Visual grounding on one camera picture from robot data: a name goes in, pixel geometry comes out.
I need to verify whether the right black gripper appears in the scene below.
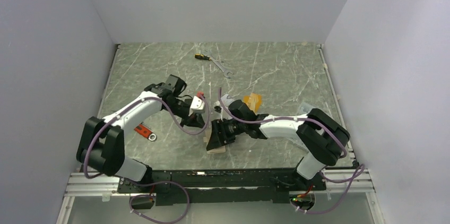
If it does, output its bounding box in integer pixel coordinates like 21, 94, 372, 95
206, 118, 247, 151

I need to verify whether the beige leather card holder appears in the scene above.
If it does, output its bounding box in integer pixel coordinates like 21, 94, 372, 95
203, 127, 226, 154

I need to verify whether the white printed credit card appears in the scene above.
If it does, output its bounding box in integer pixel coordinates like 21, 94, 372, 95
221, 94, 234, 108

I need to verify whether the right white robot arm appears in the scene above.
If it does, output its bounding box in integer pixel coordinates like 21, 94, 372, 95
206, 100, 350, 189

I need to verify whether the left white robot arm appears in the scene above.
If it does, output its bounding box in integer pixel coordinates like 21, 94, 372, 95
76, 75, 210, 192

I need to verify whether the orange credit card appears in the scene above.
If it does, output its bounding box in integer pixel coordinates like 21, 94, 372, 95
243, 93, 262, 113

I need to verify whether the red adjustable wrench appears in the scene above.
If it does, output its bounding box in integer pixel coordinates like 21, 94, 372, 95
134, 123, 157, 142

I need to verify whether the black yellow screwdriver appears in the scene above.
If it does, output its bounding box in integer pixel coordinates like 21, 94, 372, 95
194, 54, 213, 61

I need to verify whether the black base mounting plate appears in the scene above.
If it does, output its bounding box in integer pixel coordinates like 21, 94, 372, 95
117, 168, 326, 206

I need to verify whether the clear plastic screw box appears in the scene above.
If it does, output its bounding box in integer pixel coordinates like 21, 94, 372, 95
289, 101, 315, 151

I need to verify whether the aluminium frame rail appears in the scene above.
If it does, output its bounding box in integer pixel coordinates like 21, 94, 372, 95
56, 168, 386, 223

